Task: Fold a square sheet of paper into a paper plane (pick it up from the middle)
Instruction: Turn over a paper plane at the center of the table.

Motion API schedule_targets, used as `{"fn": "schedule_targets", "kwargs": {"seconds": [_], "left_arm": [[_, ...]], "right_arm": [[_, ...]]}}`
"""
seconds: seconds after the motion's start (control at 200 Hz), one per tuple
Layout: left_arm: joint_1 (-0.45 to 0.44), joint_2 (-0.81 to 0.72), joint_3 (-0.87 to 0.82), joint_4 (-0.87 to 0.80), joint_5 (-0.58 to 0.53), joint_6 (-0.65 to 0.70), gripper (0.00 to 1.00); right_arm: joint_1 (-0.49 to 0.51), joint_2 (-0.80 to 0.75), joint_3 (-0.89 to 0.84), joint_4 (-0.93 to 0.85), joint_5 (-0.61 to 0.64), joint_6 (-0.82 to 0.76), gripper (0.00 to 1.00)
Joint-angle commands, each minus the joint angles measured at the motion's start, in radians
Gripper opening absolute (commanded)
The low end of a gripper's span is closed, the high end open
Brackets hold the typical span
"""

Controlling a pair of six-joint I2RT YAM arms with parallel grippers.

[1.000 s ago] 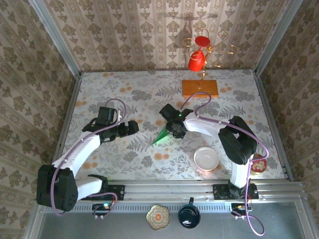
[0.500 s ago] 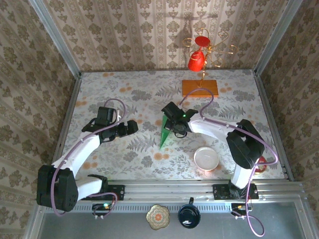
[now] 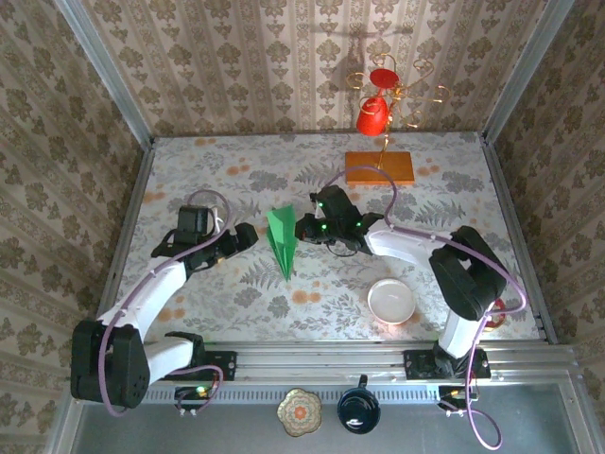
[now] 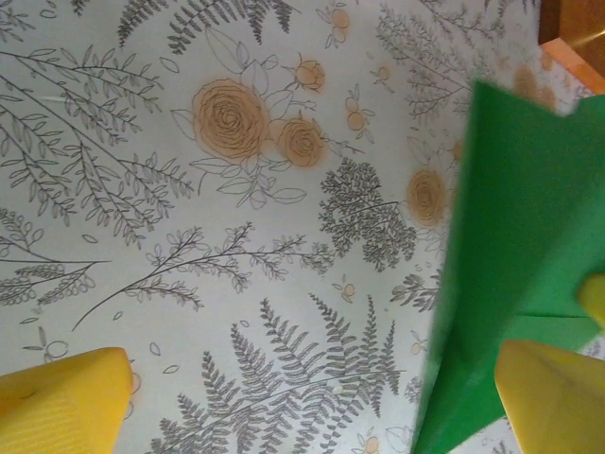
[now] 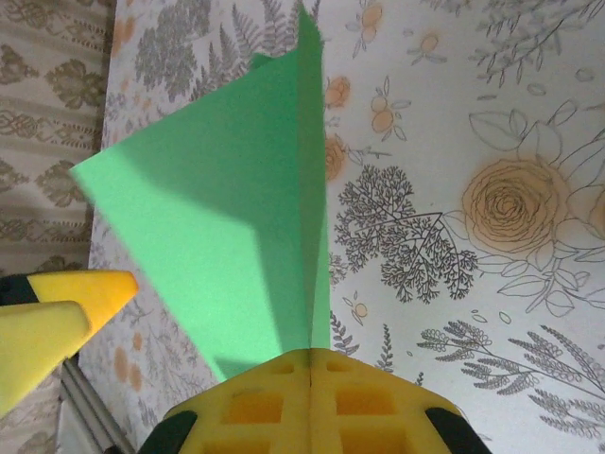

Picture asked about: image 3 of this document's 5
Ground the green paper sheet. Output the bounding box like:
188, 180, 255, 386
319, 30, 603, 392
266, 205, 300, 284

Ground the white bowl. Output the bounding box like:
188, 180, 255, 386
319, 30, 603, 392
367, 277, 417, 325

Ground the black power connector box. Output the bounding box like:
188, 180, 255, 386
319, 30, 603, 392
437, 385, 479, 418
173, 385, 213, 418

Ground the red saucer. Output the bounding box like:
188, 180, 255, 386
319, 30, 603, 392
369, 68, 399, 91

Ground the red and cream cup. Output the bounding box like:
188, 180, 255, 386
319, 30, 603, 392
484, 298, 508, 332

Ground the dark blue mug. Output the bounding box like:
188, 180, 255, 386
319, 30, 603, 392
336, 374, 382, 433

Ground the small patterned plate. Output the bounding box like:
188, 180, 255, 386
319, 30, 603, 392
276, 387, 323, 438

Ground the grey metal shelf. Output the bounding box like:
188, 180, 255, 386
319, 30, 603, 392
70, 383, 583, 454

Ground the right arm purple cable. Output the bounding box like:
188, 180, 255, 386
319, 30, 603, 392
325, 165, 528, 450

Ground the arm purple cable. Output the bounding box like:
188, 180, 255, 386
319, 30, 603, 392
98, 188, 233, 417
325, 165, 528, 450

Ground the gold wire stand wooden base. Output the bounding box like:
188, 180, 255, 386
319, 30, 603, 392
344, 52, 451, 186

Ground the aluminium side rail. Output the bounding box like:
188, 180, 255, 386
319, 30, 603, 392
88, 141, 156, 347
480, 134, 560, 345

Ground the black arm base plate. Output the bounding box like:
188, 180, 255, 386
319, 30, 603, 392
404, 348, 492, 380
188, 348, 238, 382

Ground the long aluminium frame rail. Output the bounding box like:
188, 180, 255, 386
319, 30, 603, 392
69, 342, 581, 384

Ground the slotted metal cable duct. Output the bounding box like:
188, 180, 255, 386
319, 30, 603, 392
141, 385, 564, 404

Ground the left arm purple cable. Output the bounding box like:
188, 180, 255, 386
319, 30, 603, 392
98, 188, 233, 417

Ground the aluminium corner post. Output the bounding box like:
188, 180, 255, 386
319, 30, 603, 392
481, 0, 568, 143
54, 0, 155, 148

